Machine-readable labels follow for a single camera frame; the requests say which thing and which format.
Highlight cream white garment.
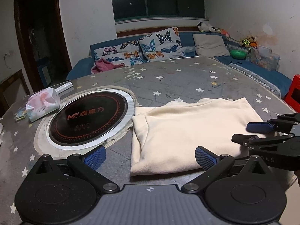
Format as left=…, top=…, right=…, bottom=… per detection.
left=130, top=97, right=262, bottom=176

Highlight red box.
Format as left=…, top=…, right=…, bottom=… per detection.
left=284, top=74, right=300, bottom=113

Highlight round black induction cooktop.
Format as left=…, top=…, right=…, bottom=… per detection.
left=49, top=91, right=128, bottom=147

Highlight clear plastic storage bin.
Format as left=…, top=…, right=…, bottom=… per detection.
left=251, top=46, right=280, bottom=71

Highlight pastel soft tissue pack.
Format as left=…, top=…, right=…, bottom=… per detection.
left=25, top=87, right=61, bottom=122

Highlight white remote control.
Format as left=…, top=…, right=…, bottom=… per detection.
left=55, top=81, right=73, bottom=94

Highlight small colourful card pack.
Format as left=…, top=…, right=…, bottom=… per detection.
left=14, top=108, right=27, bottom=122

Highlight yellow orange plush toys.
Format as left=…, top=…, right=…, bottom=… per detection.
left=239, top=36, right=258, bottom=48

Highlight pink cloth on sofa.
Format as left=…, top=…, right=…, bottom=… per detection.
left=91, top=58, right=125, bottom=74

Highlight beige cushion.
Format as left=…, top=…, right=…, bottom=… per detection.
left=193, top=34, right=230, bottom=57

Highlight blue sofa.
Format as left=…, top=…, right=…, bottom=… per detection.
left=66, top=31, right=292, bottom=98

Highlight dark wooden sideboard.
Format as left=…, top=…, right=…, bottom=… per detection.
left=1, top=69, right=30, bottom=117

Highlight left butterfly pillow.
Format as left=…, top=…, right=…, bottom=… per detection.
left=94, top=40, right=147, bottom=67

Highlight butterfly pillow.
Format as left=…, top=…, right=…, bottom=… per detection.
left=138, top=26, right=185, bottom=62
left=94, top=40, right=147, bottom=67

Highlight black white plush toy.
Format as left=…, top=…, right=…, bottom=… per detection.
left=197, top=21, right=218, bottom=34

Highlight right butterfly pillow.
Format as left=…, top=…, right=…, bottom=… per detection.
left=138, top=26, right=185, bottom=62

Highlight dark window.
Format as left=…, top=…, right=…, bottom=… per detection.
left=112, top=0, right=206, bottom=22

